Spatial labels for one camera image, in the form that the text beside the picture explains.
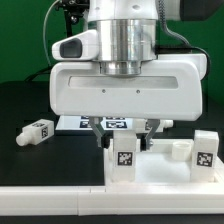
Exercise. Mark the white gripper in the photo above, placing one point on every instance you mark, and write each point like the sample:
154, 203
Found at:
167, 88

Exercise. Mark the white marker base plate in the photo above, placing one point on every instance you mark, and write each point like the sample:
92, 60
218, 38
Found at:
76, 123

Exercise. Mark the white front obstacle wall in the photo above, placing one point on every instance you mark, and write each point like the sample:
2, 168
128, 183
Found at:
82, 201

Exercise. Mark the black camera stand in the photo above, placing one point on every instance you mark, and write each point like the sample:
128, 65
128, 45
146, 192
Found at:
73, 12

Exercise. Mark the white square table top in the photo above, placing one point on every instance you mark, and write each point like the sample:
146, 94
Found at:
167, 162

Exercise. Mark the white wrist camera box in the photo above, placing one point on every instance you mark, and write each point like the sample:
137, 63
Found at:
80, 47

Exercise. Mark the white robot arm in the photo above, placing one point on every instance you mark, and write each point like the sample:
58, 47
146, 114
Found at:
116, 69

